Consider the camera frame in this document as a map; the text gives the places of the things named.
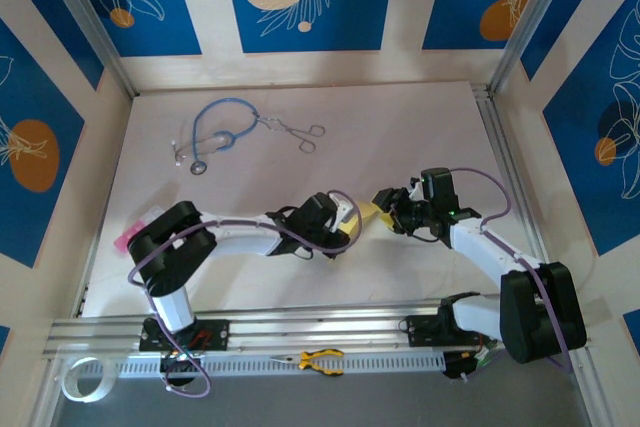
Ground yellow paper sheet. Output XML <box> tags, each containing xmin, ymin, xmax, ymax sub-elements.
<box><xmin>327</xmin><ymin>201</ymin><xmax>396</xmax><ymax>261</ymax></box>

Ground metal tongs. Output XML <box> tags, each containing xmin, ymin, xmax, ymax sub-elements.
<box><xmin>255</xmin><ymin>114</ymin><xmax>326</xmax><ymax>153</ymax></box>

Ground yellow black pliers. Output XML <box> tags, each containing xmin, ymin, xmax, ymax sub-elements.
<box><xmin>269</xmin><ymin>348</ymin><xmax>346</xmax><ymax>377</ymax></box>

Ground black controller board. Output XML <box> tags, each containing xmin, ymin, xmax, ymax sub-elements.
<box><xmin>442</xmin><ymin>349</ymin><xmax>496</xmax><ymax>382</ymax></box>
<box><xmin>159</xmin><ymin>350</ymin><xmax>204</xmax><ymax>379</ymax></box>

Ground blue stethoscope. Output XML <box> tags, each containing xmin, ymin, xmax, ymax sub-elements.
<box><xmin>171</xmin><ymin>97</ymin><xmax>261</xmax><ymax>176</ymax></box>

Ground clear tape roll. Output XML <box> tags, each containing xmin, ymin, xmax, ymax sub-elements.
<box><xmin>60</xmin><ymin>355</ymin><xmax>116</xmax><ymax>403</ymax></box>

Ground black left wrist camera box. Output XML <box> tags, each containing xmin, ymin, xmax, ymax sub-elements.
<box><xmin>298</xmin><ymin>192</ymin><xmax>359</xmax><ymax>234</ymax></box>

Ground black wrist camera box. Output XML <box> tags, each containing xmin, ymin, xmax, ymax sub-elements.
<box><xmin>298</xmin><ymin>192</ymin><xmax>359</xmax><ymax>234</ymax></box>
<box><xmin>407</xmin><ymin>168</ymin><xmax>459</xmax><ymax>218</ymax></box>

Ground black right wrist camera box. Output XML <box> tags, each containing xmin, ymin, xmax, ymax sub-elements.
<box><xmin>407</xmin><ymin>168</ymin><xmax>459</xmax><ymax>218</ymax></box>

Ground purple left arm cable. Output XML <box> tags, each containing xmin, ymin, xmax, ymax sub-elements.
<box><xmin>128</xmin><ymin>190</ymin><xmax>364</xmax><ymax>398</ymax></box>

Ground aluminium mounting rail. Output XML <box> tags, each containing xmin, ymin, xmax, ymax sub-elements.
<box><xmin>42</xmin><ymin>296</ymin><xmax>594</xmax><ymax>363</ymax></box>

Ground aluminium side rail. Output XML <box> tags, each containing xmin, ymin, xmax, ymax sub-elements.
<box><xmin>472</xmin><ymin>84</ymin><xmax>561</xmax><ymax>303</ymax></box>

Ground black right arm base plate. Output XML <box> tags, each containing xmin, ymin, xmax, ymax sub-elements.
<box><xmin>405</xmin><ymin>313</ymin><xmax>496</xmax><ymax>348</ymax></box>

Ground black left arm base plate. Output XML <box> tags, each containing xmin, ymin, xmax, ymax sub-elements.
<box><xmin>138</xmin><ymin>317</ymin><xmax>231</xmax><ymax>352</ymax></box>

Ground white slotted cable duct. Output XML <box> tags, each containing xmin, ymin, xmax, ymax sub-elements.
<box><xmin>79</xmin><ymin>352</ymin><xmax>446</xmax><ymax>378</ymax></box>

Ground aluminium frame post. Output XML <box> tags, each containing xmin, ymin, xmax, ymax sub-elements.
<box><xmin>37</xmin><ymin>0</ymin><xmax>139</xmax><ymax>98</ymax></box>
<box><xmin>487</xmin><ymin>0</ymin><xmax>581</xmax><ymax>96</ymax></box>

